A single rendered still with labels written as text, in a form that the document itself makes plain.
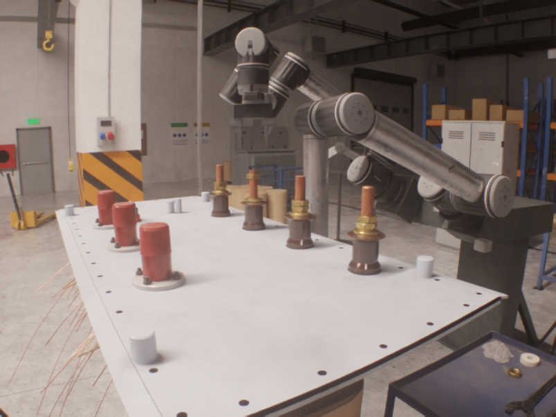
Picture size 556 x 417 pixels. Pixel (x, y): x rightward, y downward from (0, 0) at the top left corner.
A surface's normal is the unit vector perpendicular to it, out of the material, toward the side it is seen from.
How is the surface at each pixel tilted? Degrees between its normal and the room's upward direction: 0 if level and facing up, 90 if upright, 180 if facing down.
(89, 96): 90
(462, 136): 90
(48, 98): 90
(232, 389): 0
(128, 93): 90
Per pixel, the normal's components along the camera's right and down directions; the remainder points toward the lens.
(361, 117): 0.41, 0.11
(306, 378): 0.00, -0.98
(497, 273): -0.93, 0.07
